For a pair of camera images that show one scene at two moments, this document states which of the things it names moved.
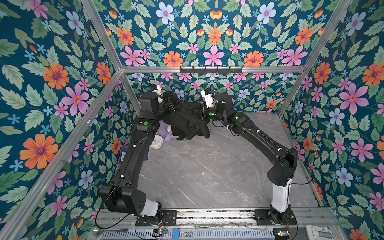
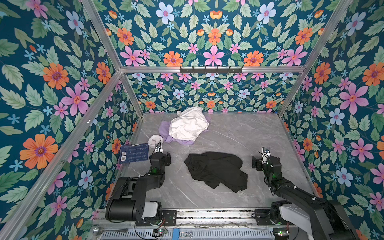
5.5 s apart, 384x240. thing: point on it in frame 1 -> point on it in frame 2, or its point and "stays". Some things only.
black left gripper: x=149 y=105 -> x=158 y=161
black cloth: x=188 y=121 -> x=216 y=168
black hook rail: x=210 y=70 stays
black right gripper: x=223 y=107 -> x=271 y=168
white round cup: x=157 y=142 stays
